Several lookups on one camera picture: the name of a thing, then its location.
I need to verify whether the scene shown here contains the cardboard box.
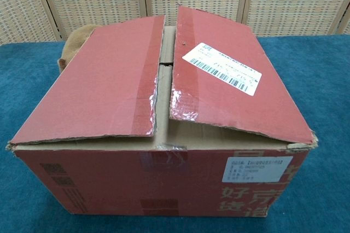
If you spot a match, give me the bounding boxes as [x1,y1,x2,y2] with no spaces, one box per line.
[5,4,319,219]

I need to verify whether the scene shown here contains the teal blue carpet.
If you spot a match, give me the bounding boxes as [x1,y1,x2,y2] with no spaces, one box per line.
[0,33,350,233]

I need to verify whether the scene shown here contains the brown plush toy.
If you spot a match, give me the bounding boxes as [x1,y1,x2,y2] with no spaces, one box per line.
[56,24,95,71]

